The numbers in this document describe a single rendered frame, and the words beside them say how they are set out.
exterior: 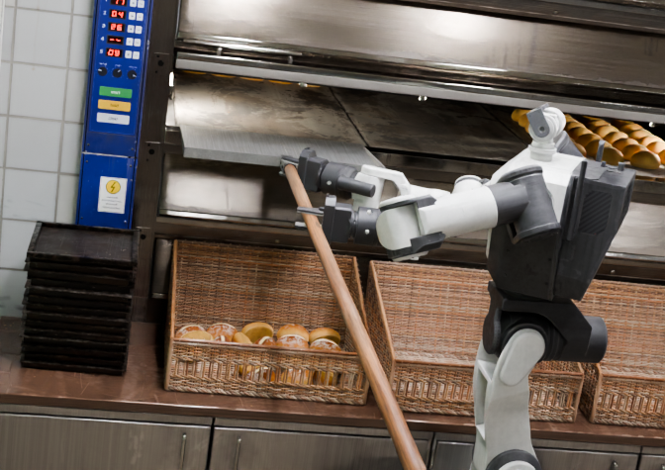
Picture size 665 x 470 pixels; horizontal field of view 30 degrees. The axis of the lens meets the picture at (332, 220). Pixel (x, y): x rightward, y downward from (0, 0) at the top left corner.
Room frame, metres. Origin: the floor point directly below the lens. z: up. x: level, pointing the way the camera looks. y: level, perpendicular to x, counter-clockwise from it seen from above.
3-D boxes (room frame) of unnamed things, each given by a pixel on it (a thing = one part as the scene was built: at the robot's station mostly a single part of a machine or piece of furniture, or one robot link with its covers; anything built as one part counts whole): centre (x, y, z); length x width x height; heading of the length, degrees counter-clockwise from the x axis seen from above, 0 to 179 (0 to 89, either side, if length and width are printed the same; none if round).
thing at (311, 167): (3.14, 0.05, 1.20); 0.12 x 0.10 x 0.13; 66
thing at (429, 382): (3.38, -0.44, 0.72); 0.56 x 0.49 x 0.28; 101
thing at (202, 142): (3.43, 0.18, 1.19); 0.55 x 0.36 x 0.03; 101
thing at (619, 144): (4.18, -0.86, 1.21); 0.61 x 0.48 x 0.06; 10
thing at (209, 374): (3.30, 0.15, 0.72); 0.56 x 0.49 x 0.28; 100
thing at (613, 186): (2.77, -0.51, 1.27); 0.34 x 0.30 x 0.36; 162
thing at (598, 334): (2.80, -0.54, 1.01); 0.28 x 0.13 x 0.18; 101
